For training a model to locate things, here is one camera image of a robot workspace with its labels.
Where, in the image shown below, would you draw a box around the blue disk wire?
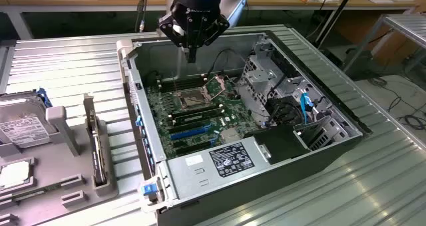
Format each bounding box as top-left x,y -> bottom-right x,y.
299,93 -> 315,125

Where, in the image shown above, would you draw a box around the blue disk bracket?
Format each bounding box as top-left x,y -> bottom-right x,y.
33,87 -> 54,110

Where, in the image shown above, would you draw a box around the black wire in case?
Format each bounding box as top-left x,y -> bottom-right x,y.
212,48 -> 247,75

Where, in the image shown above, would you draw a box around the grey power supply unit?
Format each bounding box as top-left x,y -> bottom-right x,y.
165,136 -> 272,201

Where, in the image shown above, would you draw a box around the open black PC case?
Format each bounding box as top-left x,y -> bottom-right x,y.
114,23 -> 372,226

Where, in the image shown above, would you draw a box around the black bundle of case wires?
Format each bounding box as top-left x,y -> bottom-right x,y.
264,98 -> 303,127

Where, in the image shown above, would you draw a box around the CPU socket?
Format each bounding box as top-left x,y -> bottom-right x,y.
177,88 -> 209,110

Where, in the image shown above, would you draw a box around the black floor cables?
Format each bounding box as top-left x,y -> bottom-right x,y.
386,86 -> 426,132

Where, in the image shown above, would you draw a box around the silver hard disk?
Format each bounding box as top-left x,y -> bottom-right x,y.
0,92 -> 56,149

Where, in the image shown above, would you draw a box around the metal slat side table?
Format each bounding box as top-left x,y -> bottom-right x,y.
341,12 -> 426,75

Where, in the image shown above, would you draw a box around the brown cardboard box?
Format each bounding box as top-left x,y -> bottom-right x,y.
332,10 -> 420,67

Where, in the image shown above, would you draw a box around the green motherboard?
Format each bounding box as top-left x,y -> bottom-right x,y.
144,73 -> 257,160

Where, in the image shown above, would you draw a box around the metal socket cover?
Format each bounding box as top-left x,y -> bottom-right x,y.
200,74 -> 228,101

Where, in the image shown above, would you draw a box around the metal disk bay cage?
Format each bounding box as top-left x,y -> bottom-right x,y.
237,53 -> 300,117

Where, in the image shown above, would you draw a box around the black camera cable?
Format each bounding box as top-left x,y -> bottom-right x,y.
133,0 -> 149,33

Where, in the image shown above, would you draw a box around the blue case latch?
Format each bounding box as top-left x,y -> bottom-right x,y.
140,183 -> 157,196

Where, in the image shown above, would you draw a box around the black RAM slot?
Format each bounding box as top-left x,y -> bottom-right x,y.
157,76 -> 205,92

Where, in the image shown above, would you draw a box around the black expansion slot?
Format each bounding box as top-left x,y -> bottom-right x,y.
172,139 -> 217,156

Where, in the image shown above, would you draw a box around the graphics card with black fan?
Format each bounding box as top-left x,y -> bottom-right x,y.
82,92 -> 109,187

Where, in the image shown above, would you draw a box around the black tripod pole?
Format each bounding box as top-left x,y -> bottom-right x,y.
313,0 -> 357,49

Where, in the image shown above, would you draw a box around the green RAM stick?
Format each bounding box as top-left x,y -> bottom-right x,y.
12,183 -> 62,202

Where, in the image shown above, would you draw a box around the grey parts rack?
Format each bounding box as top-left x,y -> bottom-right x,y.
0,105 -> 120,226

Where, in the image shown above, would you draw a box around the silver CPU chip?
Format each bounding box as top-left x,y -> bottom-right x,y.
0,161 -> 30,190

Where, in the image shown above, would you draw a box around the silver chipset heatsink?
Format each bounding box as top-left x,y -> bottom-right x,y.
219,129 -> 241,145

